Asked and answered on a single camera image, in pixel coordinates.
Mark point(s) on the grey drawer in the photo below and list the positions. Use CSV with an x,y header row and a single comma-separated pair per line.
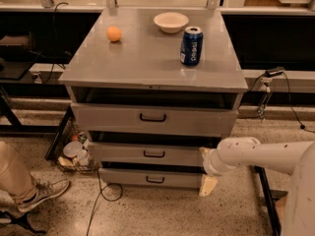
x,y
179,121
151,178
146,154

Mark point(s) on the wire basket of items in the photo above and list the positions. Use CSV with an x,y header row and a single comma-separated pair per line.
x,y
74,155

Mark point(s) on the cardboard box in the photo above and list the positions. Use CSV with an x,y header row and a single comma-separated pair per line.
x,y
280,207

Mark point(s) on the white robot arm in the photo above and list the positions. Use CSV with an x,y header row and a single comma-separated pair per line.
x,y
296,159

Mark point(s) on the blue Pepsi can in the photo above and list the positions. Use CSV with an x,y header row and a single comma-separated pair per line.
x,y
191,46

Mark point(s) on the black metal bar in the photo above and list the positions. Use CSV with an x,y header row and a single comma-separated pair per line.
x,y
271,208

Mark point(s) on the grey sneaker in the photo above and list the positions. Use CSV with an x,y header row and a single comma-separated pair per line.
x,y
44,192

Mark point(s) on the orange fruit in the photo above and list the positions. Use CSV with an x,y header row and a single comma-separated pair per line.
x,y
113,34

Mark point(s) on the person's leg beige trousers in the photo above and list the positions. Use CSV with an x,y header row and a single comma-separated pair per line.
x,y
15,178

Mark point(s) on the black table leg frame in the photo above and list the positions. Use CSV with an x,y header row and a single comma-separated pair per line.
x,y
16,128

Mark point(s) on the grey top drawer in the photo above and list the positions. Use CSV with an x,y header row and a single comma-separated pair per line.
x,y
179,121

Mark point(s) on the grey drawer cabinet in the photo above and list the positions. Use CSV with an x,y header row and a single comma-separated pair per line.
x,y
143,68

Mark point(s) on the white bowl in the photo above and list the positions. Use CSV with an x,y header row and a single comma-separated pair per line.
x,y
171,22

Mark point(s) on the grey bottom drawer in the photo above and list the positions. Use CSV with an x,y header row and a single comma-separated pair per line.
x,y
151,178

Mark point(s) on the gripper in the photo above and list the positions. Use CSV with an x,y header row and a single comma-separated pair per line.
x,y
210,163

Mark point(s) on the black power adapter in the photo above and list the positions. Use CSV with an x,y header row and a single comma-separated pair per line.
x,y
274,72

